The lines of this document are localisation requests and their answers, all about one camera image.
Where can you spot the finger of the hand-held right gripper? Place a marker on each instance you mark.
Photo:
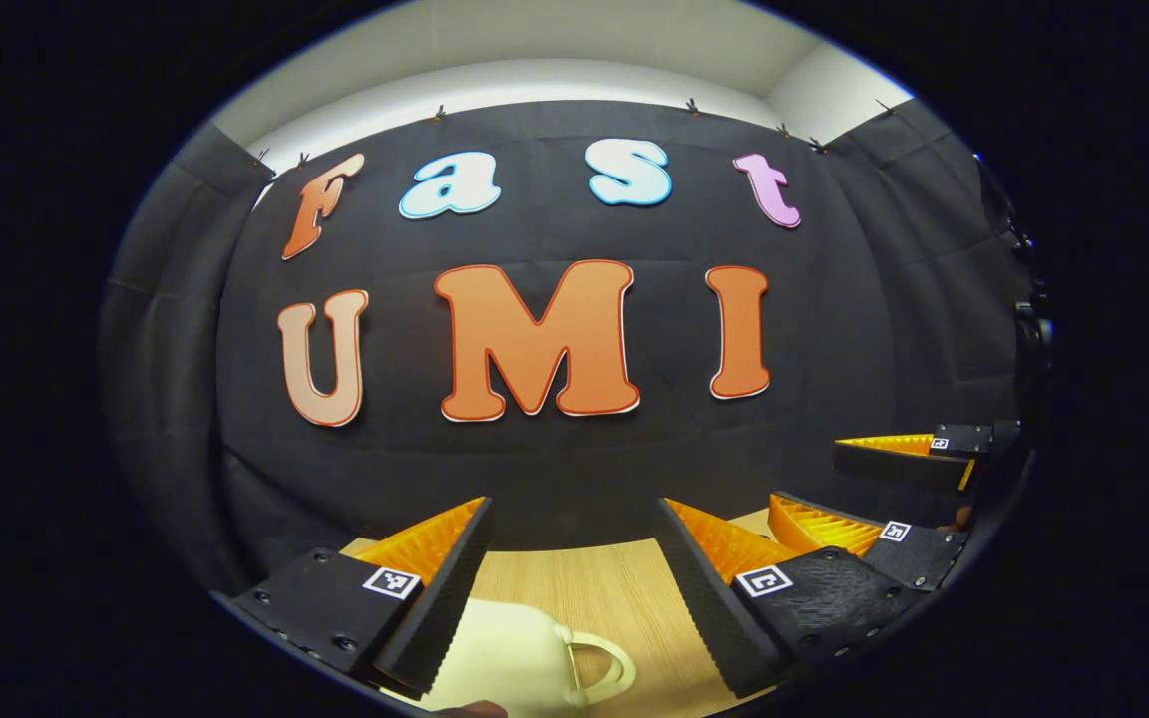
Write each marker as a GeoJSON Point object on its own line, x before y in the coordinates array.
{"type": "Point", "coordinates": [894, 467]}
{"type": "Point", "coordinates": [924, 553]}

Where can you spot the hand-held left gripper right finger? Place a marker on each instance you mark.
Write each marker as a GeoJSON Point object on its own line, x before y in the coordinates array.
{"type": "Point", "coordinates": [704, 598]}

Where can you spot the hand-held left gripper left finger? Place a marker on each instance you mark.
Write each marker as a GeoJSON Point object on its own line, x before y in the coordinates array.
{"type": "Point", "coordinates": [450, 598]}

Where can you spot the pale yellow suitcase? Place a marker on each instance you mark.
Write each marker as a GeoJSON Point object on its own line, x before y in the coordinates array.
{"type": "Point", "coordinates": [505, 658]}

